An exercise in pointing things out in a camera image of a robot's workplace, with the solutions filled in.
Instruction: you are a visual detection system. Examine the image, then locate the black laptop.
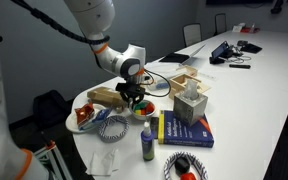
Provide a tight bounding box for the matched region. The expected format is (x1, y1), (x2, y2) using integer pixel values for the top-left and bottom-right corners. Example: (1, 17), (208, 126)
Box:
(158, 44), (207, 67)

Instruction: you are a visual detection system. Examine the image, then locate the black backpack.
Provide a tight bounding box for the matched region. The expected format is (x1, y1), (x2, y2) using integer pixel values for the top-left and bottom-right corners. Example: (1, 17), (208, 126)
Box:
(33, 89), (73, 129)

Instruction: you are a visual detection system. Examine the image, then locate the grey remote control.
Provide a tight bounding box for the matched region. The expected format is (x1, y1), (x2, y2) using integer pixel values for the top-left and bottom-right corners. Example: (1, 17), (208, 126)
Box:
(149, 116), (160, 139)

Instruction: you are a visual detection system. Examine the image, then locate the white crumpled napkin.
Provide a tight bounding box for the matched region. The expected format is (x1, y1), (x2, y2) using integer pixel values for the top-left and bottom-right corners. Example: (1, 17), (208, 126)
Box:
(85, 148), (122, 177)

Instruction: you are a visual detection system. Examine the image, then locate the small black device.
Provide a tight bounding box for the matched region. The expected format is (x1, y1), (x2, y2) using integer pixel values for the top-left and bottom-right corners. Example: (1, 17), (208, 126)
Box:
(236, 39), (249, 47)

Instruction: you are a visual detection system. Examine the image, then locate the red flat package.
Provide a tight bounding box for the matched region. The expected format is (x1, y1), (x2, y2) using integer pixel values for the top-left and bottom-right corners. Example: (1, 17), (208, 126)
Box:
(240, 26), (261, 34)

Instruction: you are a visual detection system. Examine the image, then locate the grey tissue box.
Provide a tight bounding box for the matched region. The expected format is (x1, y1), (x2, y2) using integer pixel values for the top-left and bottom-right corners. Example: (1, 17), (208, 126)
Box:
(173, 78), (209, 127)

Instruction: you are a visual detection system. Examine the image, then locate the white plate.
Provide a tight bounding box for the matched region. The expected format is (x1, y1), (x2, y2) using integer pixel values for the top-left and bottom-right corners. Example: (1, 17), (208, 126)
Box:
(65, 103), (112, 134)

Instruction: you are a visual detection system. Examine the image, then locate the green toy block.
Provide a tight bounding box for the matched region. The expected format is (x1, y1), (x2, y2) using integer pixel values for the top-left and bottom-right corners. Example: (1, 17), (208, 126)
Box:
(133, 103), (147, 112)

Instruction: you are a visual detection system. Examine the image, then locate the black camera cable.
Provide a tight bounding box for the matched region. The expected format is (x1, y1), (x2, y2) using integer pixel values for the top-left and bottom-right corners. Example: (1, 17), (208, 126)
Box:
(143, 68), (172, 98)

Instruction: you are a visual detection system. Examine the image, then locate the wall television screen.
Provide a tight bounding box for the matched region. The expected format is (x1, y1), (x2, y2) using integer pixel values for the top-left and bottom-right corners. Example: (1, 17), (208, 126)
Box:
(205, 0), (275, 5)

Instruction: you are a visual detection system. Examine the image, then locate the black rounded object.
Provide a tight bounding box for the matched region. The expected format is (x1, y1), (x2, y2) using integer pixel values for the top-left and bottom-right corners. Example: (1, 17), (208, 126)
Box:
(174, 157), (192, 175)

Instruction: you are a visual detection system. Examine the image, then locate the red ball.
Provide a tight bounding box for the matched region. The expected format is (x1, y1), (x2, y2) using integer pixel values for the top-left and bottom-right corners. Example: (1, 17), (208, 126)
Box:
(179, 172), (197, 180)

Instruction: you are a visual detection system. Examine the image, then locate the red toy block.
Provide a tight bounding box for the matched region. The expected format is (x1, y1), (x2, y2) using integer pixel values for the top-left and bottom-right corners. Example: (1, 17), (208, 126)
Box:
(144, 102), (156, 115)

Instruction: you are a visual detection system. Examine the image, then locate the white card box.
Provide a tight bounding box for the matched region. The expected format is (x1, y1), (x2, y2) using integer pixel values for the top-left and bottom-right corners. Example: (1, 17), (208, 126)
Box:
(232, 22), (247, 33)

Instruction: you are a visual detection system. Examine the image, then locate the long cardboard box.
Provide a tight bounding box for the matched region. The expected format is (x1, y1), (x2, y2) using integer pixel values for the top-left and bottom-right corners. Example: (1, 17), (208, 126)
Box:
(86, 86), (128, 111)

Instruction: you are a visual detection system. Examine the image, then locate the blue spray bottle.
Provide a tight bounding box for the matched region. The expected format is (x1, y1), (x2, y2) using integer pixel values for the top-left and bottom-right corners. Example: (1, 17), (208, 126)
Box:
(140, 121), (156, 162)

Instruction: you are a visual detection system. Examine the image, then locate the black pouch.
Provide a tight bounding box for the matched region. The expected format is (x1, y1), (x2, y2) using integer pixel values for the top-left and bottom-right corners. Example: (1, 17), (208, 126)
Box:
(239, 43), (263, 54)

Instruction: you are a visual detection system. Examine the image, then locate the black office chair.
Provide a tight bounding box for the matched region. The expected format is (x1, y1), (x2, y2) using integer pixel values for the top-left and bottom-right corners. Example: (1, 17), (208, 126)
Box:
(182, 23), (203, 48)
(214, 13), (228, 36)

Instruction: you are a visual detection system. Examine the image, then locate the white bowl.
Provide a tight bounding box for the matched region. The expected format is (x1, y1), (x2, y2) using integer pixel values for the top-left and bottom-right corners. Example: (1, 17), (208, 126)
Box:
(129, 99), (157, 121)

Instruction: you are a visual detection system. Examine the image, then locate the black slim remote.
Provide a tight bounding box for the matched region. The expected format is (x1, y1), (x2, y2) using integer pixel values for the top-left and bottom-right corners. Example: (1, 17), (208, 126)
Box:
(228, 63), (252, 70)

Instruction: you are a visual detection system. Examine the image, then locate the red Doritos bag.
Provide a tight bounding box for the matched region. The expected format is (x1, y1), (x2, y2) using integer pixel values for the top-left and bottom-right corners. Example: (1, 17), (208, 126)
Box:
(74, 101), (96, 127)

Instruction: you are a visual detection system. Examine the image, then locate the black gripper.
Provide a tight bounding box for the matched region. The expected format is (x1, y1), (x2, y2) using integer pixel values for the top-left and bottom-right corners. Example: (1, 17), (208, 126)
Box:
(120, 91), (145, 108)

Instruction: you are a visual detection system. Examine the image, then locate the black wall webcam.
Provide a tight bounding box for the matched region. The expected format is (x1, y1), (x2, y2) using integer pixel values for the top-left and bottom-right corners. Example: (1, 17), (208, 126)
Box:
(271, 0), (284, 15)

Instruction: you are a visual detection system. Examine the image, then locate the purple yellow box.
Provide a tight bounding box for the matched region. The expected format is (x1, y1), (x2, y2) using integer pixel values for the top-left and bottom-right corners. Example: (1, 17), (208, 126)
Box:
(157, 109), (215, 149)

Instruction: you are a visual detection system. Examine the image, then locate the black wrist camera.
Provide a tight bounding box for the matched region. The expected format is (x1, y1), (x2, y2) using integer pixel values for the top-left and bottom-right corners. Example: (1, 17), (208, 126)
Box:
(115, 82), (142, 94)

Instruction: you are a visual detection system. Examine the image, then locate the blue snack bag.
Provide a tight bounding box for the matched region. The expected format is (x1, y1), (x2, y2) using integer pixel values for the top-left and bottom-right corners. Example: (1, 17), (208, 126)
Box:
(90, 107), (113, 125)

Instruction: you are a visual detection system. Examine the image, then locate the black corrugated cable conduit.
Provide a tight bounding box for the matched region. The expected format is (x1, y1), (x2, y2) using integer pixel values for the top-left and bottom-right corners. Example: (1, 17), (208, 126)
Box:
(10, 0), (111, 46)

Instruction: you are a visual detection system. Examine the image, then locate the metal robot stand frame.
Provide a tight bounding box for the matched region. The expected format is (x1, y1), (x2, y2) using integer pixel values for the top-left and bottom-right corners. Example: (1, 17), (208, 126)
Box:
(33, 139), (73, 180)

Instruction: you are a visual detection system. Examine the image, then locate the clear plastic sheet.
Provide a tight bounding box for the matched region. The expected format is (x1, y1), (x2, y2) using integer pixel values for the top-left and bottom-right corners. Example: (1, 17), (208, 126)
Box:
(143, 61), (188, 74)

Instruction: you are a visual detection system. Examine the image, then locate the wooden box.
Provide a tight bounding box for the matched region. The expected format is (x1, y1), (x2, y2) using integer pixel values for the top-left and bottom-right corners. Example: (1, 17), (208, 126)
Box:
(168, 64), (212, 100)

